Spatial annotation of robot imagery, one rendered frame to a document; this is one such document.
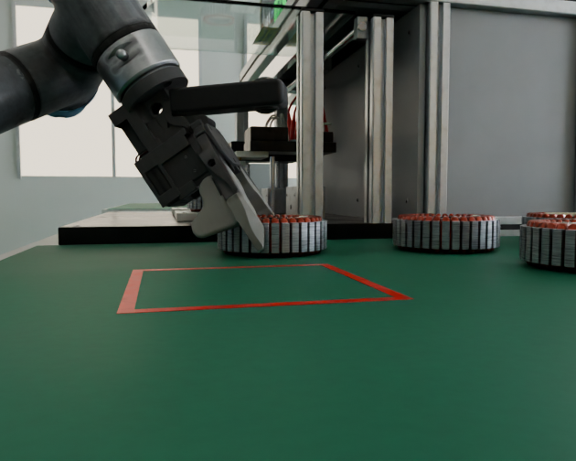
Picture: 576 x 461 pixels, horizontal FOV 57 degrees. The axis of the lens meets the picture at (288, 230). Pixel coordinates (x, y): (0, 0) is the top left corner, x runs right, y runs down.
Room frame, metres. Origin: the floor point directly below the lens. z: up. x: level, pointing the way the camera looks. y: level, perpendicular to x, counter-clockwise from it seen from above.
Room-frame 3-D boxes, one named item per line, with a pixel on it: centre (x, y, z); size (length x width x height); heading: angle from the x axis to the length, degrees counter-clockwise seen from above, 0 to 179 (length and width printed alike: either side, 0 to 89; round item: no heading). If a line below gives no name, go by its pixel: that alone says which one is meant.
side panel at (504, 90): (0.78, -0.33, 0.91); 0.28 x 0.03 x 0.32; 103
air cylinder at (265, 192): (1.16, 0.03, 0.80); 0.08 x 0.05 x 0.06; 13
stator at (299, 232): (0.55, 0.02, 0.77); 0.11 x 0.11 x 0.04
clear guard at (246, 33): (0.84, 0.09, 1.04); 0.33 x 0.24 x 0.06; 103
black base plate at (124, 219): (1.01, 0.13, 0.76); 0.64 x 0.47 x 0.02; 13
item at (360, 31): (1.05, -0.03, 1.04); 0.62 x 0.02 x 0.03; 13
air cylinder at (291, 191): (0.92, -0.03, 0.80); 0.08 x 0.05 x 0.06; 13
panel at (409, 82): (1.07, -0.11, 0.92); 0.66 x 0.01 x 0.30; 13
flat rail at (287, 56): (1.03, 0.04, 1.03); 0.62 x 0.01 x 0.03; 13
